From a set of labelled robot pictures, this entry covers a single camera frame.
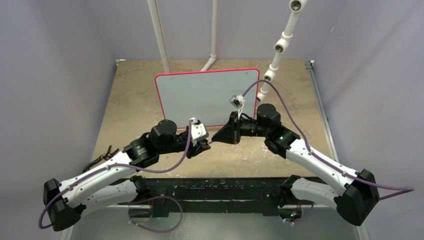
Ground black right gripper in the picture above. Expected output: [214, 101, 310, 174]
[212, 111, 269, 145]

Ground pink-framed whiteboard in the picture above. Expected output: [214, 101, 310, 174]
[154, 67, 260, 128]

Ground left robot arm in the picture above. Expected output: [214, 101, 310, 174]
[38, 117, 211, 232]

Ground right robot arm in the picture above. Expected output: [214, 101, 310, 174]
[212, 103, 380, 226]

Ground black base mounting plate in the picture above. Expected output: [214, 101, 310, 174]
[129, 175, 303, 222]

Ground white PVC pole middle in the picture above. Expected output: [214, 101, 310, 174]
[201, 0, 219, 72]

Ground black pliers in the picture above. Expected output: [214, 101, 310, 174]
[82, 145, 120, 173]

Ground white PVC pole with fittings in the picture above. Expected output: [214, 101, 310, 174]
[263, 0, 308, 83]

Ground white PVC pole left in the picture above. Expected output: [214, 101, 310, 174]
[147, 0, 171, 73]

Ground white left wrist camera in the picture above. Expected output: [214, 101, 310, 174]
[188, 117, 209, 146]

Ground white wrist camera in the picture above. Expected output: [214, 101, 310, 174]
[188, 117, 209, 146]
[229, 94, 246, 120]

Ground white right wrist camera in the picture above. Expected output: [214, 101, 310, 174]
[229, 94, 246, 120]

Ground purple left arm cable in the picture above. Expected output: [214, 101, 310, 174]
[38, 119, 194, 233]

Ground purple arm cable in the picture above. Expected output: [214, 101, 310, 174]
[38, 119, 194, 233]
[241, 79, 416, 226]

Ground right side aluminium rail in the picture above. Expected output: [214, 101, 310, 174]
[304, 60, 339, 162]

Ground aluminium frame rail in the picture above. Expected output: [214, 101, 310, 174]
[60, 190, 365, 240]

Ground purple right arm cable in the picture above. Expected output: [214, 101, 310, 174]
[241, 79, 416, 226]

